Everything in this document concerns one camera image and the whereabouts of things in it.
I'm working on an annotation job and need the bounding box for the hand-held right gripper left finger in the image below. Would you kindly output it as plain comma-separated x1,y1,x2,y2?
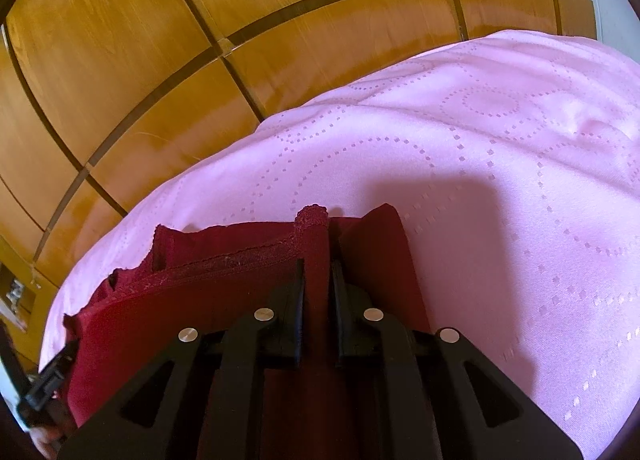
57,258,307,460

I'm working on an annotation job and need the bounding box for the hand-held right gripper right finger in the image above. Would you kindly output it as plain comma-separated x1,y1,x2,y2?
327,259,584,460

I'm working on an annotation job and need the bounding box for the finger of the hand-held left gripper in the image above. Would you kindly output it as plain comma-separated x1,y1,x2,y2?
16,337,81,429
0,321,27,404

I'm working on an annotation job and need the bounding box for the dark red shirt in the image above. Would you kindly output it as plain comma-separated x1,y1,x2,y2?
59,203,434,460

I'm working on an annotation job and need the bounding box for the person's left hand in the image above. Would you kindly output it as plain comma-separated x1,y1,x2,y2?
27,424,67,459

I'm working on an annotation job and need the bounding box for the pink dotted bedsheet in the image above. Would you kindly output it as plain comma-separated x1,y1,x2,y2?
39,29,640,460

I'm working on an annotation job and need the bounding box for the wooden panelled wardrobe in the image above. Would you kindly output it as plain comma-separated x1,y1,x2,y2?
0,0,599,291

